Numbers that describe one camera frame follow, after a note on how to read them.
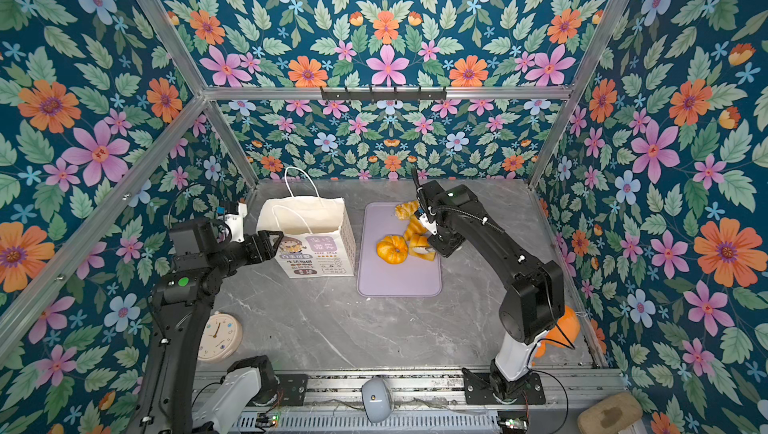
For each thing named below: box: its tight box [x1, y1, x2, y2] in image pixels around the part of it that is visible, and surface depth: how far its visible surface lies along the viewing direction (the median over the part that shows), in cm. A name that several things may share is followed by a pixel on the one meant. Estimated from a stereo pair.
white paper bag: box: [256, 167, 357, 279], surface depth 84 cm
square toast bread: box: [409, 236, 437, 262], surface depth 96 cm
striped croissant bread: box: [404, 215, 428, 241], surface depth 103 cm
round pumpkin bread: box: [376, 235, 409, 265], surface depth 98 cm
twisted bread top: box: [395, 200, 420, 220], surface depth 109 cm
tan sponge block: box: [577, 392, 643, 434], surface depth 69 cm
